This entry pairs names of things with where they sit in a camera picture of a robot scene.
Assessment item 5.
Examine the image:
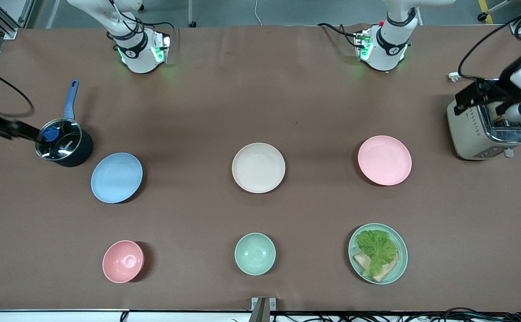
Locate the blue shallow bowl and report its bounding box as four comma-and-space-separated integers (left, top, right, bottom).
91, 153, 143, 204

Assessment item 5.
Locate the pink shallow bowl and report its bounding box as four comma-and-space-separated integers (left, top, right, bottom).
357, 135, 412, 186

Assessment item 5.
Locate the brown toast slice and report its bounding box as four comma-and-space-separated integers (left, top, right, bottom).
488, 102, 518, 128

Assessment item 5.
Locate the silver toaster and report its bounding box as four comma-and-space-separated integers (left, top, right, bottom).
447, 80, 521, 161

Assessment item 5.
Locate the glass lid blue knob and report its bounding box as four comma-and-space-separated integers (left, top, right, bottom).
36, 119, 83, 161

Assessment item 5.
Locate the base box with green light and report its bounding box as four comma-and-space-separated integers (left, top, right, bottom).
152, 31, 172, 64
354, 29, 373, 62

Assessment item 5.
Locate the small deep pink bowl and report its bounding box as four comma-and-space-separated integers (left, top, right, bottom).
102, 240, 145, 284

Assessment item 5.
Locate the green lettuce leaf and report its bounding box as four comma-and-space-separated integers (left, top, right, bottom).
355, 229, 399, 278

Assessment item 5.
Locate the green plate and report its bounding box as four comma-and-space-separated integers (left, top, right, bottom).
348, 223, 408, 285

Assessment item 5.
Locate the bread slice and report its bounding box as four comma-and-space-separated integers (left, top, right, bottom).
353, 252, 399, 283

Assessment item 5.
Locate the beige shallow bowl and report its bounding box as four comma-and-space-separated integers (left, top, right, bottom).
232, 143, 286, 194

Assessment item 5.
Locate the small deep green bowl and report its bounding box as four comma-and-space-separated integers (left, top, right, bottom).
235, 233, 276, 276

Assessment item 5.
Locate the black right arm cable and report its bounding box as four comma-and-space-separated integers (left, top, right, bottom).
0, 69, 36, 119

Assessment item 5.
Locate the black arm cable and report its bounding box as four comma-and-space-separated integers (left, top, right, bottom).
458, 0, 521, 81
0, 69, 36, 119

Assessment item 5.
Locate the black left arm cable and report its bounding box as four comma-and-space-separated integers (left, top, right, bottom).
458, 0, 521, 81

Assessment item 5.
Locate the black saucepan blue handle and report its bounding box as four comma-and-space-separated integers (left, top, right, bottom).
35, 80, 94, 168

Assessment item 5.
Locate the black base cable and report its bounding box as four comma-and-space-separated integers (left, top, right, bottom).
142, 21, 181, 45
317, 22, 359, 47

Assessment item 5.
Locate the black cable bundle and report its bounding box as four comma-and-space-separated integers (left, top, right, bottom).
120, 307, 521, 322

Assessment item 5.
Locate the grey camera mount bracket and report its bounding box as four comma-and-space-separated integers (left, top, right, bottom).
251, 297, 277, 322

